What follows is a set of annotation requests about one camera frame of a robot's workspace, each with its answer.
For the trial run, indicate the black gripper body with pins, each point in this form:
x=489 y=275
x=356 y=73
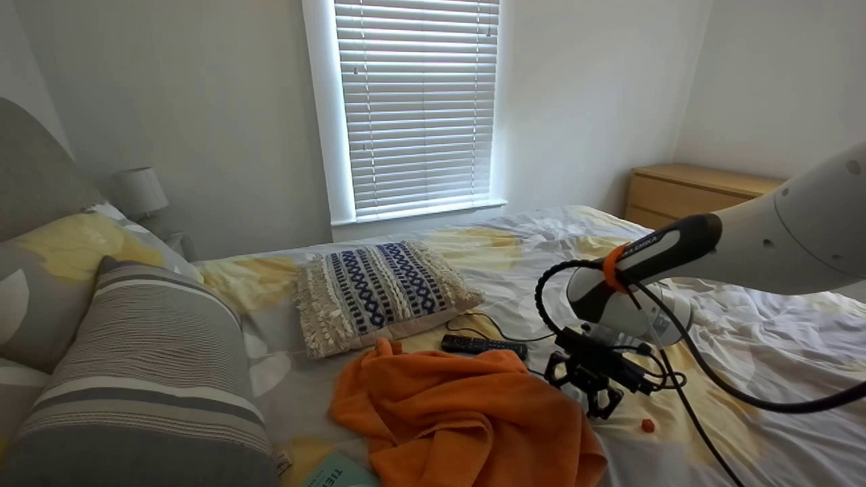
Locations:
x=592 y=367

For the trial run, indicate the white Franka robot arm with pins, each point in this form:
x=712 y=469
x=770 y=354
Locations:
x=795 y=233

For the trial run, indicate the small red object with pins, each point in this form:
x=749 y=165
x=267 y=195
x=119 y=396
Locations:
x=647 y=423

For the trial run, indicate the black remote control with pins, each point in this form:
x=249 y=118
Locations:
x=475 y=345

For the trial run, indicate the orange cloth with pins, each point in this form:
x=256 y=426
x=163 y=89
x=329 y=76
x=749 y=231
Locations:
x=462 y=415

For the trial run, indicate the wooden dresser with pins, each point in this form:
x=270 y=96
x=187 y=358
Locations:
x=685 y=193

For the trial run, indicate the woven blue patterned cushion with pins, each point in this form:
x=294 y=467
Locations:
x=379 y=293

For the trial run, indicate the white window blind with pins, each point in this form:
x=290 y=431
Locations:
x=416 y=97

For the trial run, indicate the grey striped pillow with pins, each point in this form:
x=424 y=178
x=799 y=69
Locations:
x=152 y=380

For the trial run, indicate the grey bedside lamp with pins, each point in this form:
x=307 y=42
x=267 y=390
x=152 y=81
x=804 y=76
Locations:
x=138 y=191

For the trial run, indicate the grey yellow floral pillow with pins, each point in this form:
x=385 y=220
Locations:
x=64 y=272
x=18 y=396

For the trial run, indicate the grey headboard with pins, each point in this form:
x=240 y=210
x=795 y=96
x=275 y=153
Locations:
x=35 y=172

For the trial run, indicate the white window frame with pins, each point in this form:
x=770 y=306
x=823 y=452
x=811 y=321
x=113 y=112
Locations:
x=318 y=108

